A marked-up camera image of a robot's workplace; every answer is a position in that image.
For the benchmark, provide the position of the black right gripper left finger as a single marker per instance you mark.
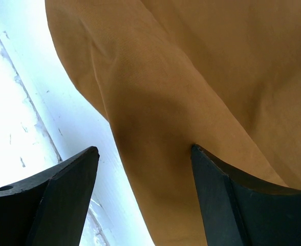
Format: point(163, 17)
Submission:
point(50, 207)

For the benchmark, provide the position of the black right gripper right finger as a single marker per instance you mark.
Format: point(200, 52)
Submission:
point(240, 209)

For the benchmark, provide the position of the brown trousers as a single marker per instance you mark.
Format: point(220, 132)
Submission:
point(166, 75)

